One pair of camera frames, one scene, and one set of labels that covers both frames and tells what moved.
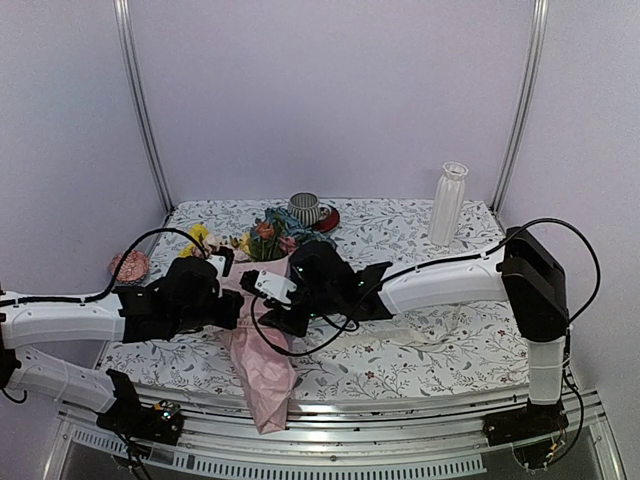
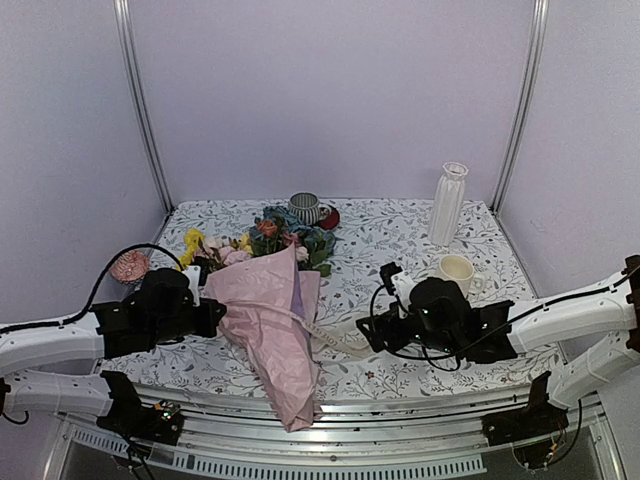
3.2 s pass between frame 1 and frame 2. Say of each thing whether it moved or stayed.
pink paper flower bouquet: moved
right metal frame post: stayed
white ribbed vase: stayed
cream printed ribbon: moved
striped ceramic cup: stayed
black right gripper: moved
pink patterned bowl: stayed
